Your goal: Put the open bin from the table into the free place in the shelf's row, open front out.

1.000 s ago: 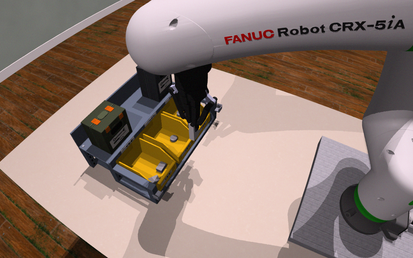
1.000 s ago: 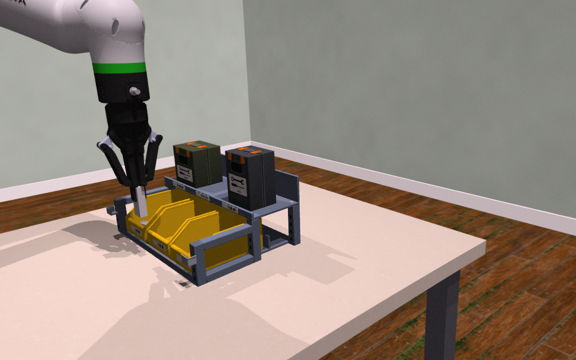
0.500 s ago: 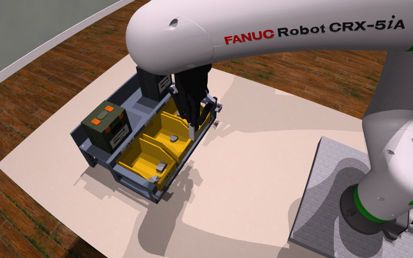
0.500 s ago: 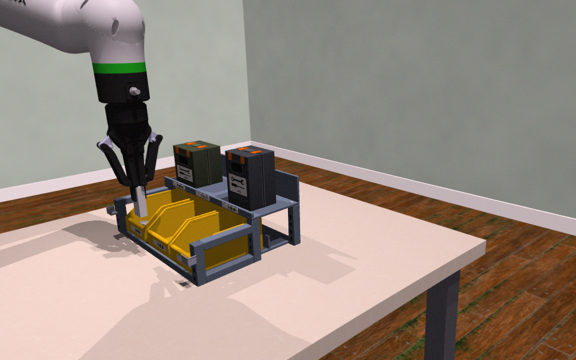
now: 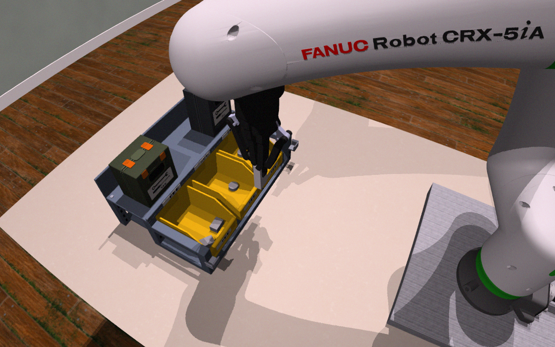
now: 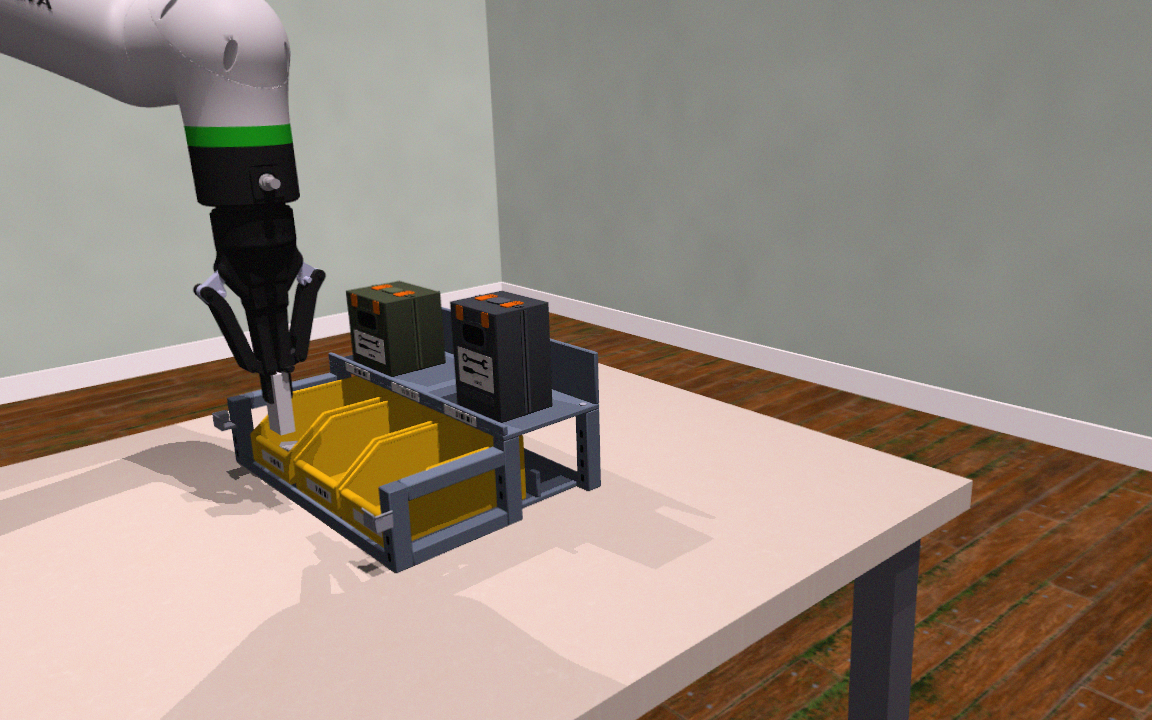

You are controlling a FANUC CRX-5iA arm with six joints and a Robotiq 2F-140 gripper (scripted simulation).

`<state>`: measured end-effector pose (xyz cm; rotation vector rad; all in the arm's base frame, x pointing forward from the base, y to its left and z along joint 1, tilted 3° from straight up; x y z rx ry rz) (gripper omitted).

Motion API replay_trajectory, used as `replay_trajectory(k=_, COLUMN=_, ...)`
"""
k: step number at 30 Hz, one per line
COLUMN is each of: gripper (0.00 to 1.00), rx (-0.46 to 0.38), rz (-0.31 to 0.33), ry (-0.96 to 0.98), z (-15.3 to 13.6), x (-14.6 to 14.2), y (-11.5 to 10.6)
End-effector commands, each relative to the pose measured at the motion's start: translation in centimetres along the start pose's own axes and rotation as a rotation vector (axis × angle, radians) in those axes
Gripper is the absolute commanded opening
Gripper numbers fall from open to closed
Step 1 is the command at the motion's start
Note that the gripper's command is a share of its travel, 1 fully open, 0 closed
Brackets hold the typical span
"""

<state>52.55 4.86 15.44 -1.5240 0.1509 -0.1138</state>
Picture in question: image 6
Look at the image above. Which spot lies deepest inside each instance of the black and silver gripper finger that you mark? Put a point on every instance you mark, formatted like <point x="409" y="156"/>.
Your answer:
<point x="263" y="360"/>
<point x="309" y="282"/>

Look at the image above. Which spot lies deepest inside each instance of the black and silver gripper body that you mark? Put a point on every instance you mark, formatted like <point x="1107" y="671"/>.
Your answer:
<point x="237" y="235"/>

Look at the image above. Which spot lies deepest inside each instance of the grey low shelf rack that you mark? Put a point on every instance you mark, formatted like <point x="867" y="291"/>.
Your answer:
<point x="575" y="392"/>

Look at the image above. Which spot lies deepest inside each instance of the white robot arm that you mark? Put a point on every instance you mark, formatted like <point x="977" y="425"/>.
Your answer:
<point x="227" y="62"/>

